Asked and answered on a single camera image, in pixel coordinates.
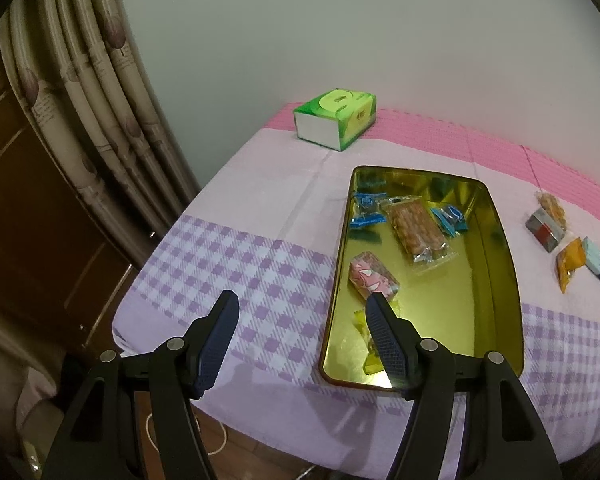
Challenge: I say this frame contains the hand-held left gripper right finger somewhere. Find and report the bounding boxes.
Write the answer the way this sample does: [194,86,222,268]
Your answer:
[365,292,563,480]

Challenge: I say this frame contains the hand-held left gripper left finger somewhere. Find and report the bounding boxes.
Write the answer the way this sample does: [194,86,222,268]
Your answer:
[42,290,240,480]

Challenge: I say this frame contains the gold and clear snack packet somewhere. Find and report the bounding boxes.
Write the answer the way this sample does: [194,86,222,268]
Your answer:
[352,310,388,375]

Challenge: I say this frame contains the pink patterned snack packet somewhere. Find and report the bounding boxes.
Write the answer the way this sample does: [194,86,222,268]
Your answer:
[349,251,401,303]

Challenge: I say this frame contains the red-brown tin with gold inside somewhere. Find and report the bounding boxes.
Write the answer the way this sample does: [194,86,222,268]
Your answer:
[319,165,525,390]

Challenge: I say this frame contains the large clear peanut brittle packet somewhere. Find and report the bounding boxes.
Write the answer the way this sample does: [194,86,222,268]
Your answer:
[382,196,458,273]

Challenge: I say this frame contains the small grey snack packet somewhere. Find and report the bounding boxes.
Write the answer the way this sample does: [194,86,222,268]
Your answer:
[526,209,556,237]

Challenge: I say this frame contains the yellow snack packet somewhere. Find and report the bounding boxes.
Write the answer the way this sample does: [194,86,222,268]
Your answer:
[555,236,588,293]

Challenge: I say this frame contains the small clear peanut brittle packet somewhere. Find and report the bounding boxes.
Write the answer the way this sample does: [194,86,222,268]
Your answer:
[536,191,567,228]

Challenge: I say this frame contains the beige cloth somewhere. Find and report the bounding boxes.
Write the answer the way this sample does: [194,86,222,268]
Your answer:
[0,300,76,461]

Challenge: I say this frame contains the brown wooden door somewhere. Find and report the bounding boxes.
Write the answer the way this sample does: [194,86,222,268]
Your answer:
[0,50,156,361]

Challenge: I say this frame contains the green tissue pack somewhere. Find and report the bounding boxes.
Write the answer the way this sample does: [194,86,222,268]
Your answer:
[293,88,378,152]

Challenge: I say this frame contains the beige patterned curtain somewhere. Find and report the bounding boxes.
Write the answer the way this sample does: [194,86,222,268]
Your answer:
[0,0,201,241]

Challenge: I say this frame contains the white cord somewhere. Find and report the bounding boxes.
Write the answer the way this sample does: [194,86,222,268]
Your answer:
[145,407,228,456]

